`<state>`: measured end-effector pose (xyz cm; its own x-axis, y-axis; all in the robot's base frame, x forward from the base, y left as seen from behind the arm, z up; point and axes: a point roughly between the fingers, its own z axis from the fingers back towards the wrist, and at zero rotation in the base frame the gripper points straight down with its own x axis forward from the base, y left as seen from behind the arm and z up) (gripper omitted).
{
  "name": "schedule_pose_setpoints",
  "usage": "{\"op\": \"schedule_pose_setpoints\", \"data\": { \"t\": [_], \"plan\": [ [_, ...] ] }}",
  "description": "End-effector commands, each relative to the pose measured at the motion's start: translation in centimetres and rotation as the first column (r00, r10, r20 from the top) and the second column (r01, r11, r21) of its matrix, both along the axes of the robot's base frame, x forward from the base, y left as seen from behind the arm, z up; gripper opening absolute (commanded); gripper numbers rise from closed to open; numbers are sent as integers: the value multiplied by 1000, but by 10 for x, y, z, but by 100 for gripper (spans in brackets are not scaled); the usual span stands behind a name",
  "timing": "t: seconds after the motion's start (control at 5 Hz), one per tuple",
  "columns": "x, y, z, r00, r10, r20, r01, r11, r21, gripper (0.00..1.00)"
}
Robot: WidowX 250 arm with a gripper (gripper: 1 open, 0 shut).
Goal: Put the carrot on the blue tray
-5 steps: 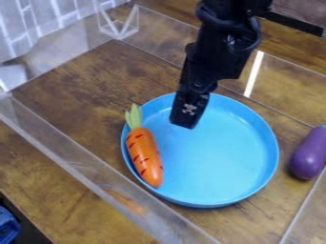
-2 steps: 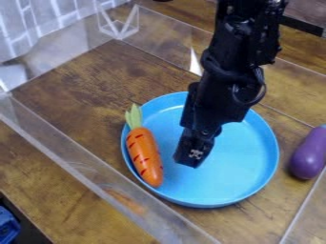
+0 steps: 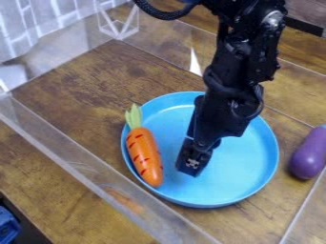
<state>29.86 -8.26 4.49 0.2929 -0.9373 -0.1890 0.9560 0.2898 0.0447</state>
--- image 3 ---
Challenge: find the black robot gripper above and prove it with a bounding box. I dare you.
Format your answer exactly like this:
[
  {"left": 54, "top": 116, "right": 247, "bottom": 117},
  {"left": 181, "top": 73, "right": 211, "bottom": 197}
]
[{"left": 176, "top": 68, "right": 263, "bottom": 177}]

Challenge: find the blue round tray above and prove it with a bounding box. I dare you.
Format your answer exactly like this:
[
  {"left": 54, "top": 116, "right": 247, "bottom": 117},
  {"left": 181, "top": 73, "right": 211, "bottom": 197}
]
[{"left": 141, "top": 91, "right": 279, "bottom": 208}]

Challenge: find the orange toy carrot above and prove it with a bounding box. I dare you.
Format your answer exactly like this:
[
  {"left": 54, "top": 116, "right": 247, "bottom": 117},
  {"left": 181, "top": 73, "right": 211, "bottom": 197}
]
[{"left": 124, "top": 104, "right": 163, "bottom": 188}]

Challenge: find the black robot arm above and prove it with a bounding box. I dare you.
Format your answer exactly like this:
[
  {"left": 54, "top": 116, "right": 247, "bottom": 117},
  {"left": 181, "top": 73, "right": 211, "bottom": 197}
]
[{"left": 176, "top": 0, "right": 286, "bottom": 176}]

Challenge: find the purple toy eggplant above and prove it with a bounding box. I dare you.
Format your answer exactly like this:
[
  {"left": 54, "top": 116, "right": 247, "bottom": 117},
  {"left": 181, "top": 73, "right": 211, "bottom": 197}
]
[{"left": 288, "top": 125, "right": 326, "bottom": 179}]

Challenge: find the blue object at corner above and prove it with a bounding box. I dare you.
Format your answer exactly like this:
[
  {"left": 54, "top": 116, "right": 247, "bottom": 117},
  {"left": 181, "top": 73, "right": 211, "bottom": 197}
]
[{"left": 0, "top": 206, "right": 20, "bottom": 244}]

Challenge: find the clear acrylic enclosure wall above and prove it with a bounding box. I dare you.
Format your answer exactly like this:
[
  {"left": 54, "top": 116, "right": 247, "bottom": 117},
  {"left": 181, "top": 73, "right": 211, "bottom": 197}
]
[{"left": 0, "top": 0, "right": 326, "bottom": 244}]

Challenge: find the black braided cable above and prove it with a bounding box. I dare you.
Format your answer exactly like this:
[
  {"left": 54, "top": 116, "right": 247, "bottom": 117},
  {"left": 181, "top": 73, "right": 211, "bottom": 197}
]
[{"left": 132, "top": 0, "right": 201, "bottom": 21}]

